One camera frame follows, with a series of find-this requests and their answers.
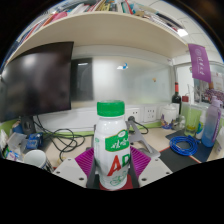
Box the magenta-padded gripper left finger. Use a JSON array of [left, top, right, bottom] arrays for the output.
[[52, 146, 101, 190]]

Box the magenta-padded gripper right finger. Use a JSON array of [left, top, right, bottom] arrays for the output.
[[129, 145, 174, 189]]

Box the white drink bottle green cap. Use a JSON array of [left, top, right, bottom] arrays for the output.
[[93, 99, 132, 191]]

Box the purple blue water bottle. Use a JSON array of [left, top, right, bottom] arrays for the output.
[[201, 96, 223, 148]]

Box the black desk mat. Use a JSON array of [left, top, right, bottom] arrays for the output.
[[131, 145, 203, 173]]

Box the grey metal laptop stand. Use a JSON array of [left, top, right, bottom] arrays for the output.
[[93, 115, 162, 159]]

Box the flat round red coaster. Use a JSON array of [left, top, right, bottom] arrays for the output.
[[99, 179, 135, 191]]

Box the small blue box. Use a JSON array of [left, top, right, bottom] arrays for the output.
[[25, 132, 44, 150]]

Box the dark blue mouse pad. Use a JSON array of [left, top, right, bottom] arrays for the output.
[[165, 128, 219, 164]]

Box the green translucent container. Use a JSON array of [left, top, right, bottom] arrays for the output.
[[181, 95, 202, 138]]

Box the dark wine bottle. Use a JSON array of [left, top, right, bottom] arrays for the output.
[[171, 82, 183, 114]]

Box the black computer monitor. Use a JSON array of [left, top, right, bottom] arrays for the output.
[[0, 41, 75, 124]]

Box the purple pennant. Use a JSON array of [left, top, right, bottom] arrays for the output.
[[187, 43, 213, 84]]

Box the black cable bundle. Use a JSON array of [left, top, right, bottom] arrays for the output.
[[33, 114, 87, 161]]

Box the blue coiled cable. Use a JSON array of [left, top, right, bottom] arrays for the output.
[[169, 134, 201, 157]]

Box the white wall socket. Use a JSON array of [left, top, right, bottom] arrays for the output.
[[143, 105, 158, 123], [126, 107, 141, 122]]

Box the wall shelf with books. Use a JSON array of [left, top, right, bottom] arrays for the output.
[[6, 0, 189, 64]]

